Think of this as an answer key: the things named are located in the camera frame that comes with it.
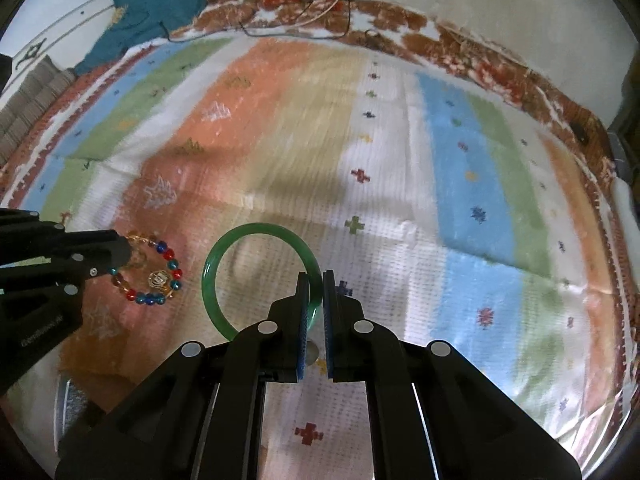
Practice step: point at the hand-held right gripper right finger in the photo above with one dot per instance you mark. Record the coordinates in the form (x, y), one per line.
(328, 345)

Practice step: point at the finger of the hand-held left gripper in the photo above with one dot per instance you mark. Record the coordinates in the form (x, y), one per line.
(95, 267)
(90, 242)

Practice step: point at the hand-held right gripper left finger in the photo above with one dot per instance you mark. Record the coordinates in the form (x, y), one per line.
(301, 345)

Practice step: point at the silver metal tin box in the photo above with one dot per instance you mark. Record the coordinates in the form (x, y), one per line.
(75, 400)

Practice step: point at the green jade bangle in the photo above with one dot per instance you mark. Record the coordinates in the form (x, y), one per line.
(250, 228)

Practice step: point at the grey striped pillow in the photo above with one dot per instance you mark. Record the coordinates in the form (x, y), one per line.
(30, 105)

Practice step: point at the striped pastel mat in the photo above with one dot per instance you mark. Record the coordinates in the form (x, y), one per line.
(400, 160)

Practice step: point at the teal shirt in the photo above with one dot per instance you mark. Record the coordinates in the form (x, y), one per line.
(150, 5)

